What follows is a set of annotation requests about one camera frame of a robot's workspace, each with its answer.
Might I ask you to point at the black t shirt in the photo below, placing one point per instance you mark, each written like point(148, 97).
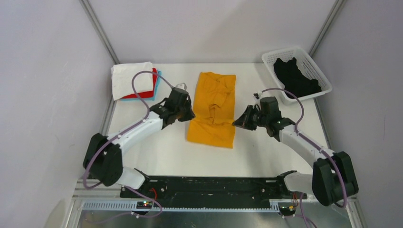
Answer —
point(293, 80)

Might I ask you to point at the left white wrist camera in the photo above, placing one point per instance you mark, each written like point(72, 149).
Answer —
point(182, 86)

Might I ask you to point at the left controller board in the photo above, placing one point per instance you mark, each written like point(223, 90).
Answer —
point(144, 205)

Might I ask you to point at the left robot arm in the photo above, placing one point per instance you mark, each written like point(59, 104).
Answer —
point(105, 153)

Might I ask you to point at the folded white t shirt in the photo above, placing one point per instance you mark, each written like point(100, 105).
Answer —
point(122, 75)

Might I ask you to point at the folded red t shirt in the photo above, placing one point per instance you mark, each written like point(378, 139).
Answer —
point(153, 85)

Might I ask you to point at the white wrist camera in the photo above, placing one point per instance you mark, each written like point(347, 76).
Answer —
point(182, 86)
point(258, 95)

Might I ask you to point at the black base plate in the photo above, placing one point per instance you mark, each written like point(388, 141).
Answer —
point(216, 192)

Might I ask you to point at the yellow t shirt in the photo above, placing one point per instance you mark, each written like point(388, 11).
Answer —
point(214, 106)

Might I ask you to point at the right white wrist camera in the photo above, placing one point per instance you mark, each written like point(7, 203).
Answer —
point(258, 95)

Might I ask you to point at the right controller board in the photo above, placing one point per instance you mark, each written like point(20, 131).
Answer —
point(287, 211)

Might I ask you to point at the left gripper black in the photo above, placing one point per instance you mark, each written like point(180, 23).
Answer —
point(190, 115)

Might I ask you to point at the controller board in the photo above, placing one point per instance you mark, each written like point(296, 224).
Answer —
point(144, 205)
point(287, 211)

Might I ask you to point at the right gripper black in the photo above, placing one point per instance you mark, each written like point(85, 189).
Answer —
point(244, 121)

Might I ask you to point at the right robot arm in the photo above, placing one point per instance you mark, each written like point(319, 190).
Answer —
point(333, 177)

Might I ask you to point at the white plastic basket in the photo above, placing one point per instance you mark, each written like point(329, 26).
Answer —
point(305, 64)

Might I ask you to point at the folded light blue t shirt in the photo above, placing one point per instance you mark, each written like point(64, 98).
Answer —
point(157, 85)

